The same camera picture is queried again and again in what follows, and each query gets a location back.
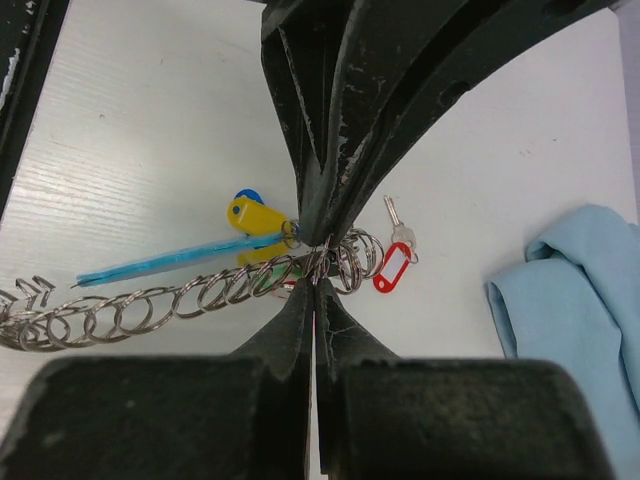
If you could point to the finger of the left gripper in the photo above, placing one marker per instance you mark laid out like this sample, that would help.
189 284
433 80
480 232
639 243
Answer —
410 62
300 53

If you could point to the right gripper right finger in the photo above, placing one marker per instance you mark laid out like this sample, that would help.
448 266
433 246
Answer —
384 417

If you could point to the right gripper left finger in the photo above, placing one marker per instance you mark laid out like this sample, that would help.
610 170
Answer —
244 415

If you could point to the metal key organizer plate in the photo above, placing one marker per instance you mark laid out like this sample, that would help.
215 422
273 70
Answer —
31 322

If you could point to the blue key tag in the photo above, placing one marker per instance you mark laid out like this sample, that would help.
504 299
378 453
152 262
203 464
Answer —
250 194

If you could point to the yellow key tag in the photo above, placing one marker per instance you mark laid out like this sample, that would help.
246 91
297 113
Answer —
254 218

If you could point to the light blue cloth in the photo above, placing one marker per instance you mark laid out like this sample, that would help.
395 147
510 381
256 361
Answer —
575 301

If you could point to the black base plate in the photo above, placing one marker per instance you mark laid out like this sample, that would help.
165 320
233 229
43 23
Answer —
29 34

